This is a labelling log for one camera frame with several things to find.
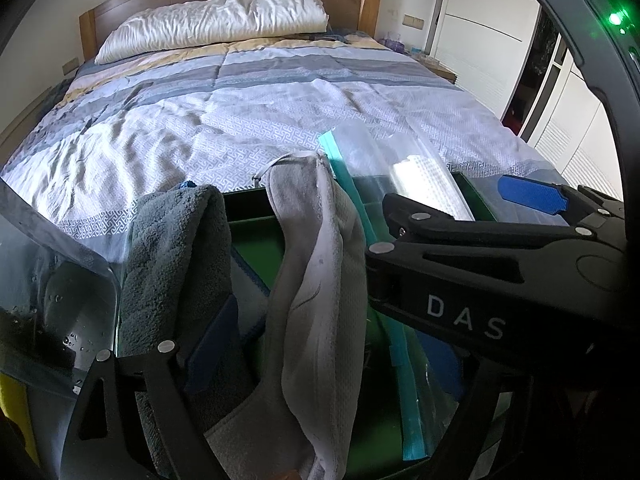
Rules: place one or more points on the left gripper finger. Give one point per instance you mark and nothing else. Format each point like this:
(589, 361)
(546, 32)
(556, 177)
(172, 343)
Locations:
(211, 367)

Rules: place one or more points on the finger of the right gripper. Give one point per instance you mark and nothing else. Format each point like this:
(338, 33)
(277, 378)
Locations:
(559, 199)
(414, 223)

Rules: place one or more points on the white knitted cloth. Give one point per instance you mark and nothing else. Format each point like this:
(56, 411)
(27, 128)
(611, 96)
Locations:
(424, 180)

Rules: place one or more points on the clear zip bag teal seal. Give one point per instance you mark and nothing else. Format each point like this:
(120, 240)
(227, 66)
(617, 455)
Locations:
(388, 180)

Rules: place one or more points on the dark grey fluffy towel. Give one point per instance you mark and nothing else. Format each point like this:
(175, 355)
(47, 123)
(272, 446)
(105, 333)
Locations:
(177, 278)

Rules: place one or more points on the light grey cloth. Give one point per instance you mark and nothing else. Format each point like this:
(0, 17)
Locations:
(315, 309)

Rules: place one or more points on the wooden nightstand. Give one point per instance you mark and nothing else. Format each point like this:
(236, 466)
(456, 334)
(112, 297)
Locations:
(436, 67)

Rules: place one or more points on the dark transparent plastic bag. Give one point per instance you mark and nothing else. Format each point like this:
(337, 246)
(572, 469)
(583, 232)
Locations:
(59, 301)

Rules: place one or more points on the green tray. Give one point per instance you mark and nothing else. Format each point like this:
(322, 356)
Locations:
(310, 309)

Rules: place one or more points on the white wardrobe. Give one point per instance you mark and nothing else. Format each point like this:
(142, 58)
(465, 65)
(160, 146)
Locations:
(510, 58)

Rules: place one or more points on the yellow towel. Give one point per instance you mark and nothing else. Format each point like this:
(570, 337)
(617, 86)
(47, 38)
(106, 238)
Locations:
(14, 404)

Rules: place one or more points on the white pillow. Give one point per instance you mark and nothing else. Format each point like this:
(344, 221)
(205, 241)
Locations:
(200, 23)

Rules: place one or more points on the striped bed quilt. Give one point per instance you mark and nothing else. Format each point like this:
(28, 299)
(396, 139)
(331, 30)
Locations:
(218, 114)

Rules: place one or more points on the wall switch plate right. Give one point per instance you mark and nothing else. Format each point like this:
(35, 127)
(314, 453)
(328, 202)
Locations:
(413, 22)

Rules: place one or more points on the wall socket left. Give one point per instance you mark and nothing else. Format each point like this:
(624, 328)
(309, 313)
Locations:
(70, 66)

